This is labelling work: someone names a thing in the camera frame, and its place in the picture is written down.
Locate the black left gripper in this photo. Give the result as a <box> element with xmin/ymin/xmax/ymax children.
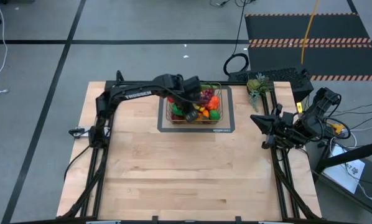
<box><xmin>170</xmin><ymin>74</ymin><xmax>203</xmax><ymax>123</ymax></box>

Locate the yellow plug connector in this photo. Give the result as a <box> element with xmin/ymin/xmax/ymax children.
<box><xmin>330</xmin><ymin>123</ymin><xmax>345</xmax><ymax>135</ymax></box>

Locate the gold wire basket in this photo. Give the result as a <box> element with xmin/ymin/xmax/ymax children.
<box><xmin>165</xmin><ymin>82</ymin><xmax>224</xmax><ymax>125</ymax></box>

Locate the black metal bar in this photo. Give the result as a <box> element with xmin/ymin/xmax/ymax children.
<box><xmin>315</xmin><ymin>147</ymin><xmax>372</xmax><ymax>174</ymax></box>

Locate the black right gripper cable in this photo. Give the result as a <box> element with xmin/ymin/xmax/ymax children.
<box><xmin>321</xmin><ymin>116</ymin><xmax>351</xmax><ymax>140</ymax></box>

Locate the black-bordered placemat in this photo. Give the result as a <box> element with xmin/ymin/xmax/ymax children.
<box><xmin>157</xmin><ymin>85</ymin><xmax>236</xmax><ymax>134</ymax></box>

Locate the black floor cable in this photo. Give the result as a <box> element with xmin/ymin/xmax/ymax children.
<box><xmin>223</xmin><ymin>0</ymin><xmax>250</xmax><ymax>77</ymax></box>

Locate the orange tangerine cluster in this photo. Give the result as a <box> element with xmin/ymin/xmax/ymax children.
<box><xmin>195</xmin><ymin>109</ymin><xmax>210</xmax><ymax>121</ymax></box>

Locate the black aluminium table frame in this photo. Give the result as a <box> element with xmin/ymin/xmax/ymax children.
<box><xmin>61</xmin><ymin>70</ymin><xmax>322</xmax><ymax>224</ymax></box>

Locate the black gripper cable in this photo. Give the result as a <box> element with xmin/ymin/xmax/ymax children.
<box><xmin>321</xmin><ymin>116</ymin><xmax>351</xmax><ymax>140</ymax></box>
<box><xmin>159</xmin><ymin>83</ymin><xmax>205</xmax><ymax>105</ymax></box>

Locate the white paper sheet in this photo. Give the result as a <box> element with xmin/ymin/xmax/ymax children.
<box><xmin>322</xmin><ymin>145</ymin><xmax>366</xmax><ymax>194</ymax></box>

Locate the small pineapple top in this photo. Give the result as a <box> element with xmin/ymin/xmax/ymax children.
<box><xmin>246</xmin><ymin>73</ymin><xmax>274</xmax><ymax>113</ymax></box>

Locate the yellow hanging cable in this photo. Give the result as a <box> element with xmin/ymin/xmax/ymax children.
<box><xmin>300</xmin><ymin>0</ymin><xmax>320</xmax><ymax>65</ymax></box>

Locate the black perforated box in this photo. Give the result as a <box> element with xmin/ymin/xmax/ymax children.
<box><xmin>228</xmin><ymin>67</ymin><xmax>315</xmax><ymax>106</ymax></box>

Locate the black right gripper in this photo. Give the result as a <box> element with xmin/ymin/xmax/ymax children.
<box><xmin>250</xmin><ymin>103</ymin><xmax>305</xmax><ymax>150</ymax></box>

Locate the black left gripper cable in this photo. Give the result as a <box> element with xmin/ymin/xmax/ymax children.
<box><xmin>159</xmin><ymin>83</ymin><xmax>205</xmax><ymax>105</ymax></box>

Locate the black orange-striped floor mat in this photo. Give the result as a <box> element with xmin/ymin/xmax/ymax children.
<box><xmin>244</xmin><ymin>12</ymin><xmax>372</xmax><ymax>82</ymax></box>

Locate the red grape bunch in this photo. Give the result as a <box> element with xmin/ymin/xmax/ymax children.
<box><xmin>200</xmin><ymin>88</ymin><xmax>215</xmax><ymax>105</ymax></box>

